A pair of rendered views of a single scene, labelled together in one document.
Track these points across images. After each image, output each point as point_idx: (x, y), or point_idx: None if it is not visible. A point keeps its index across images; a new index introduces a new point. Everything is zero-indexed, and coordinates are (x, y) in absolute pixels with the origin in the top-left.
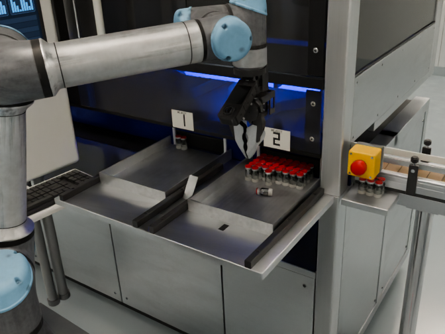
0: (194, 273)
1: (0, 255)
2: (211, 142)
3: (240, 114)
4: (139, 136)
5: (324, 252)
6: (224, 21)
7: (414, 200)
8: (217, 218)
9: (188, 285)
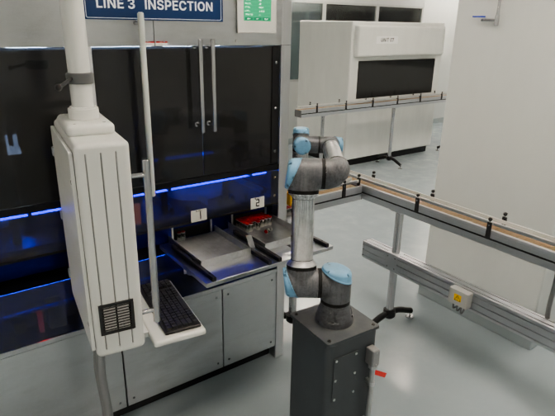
0: (201, 323)
1: (328, 266)
2: (199, 227)
3: None
4: (138, 248)
5: None
6: (340, 138)
7: None
8: (281, 245)
9: (196, 338)
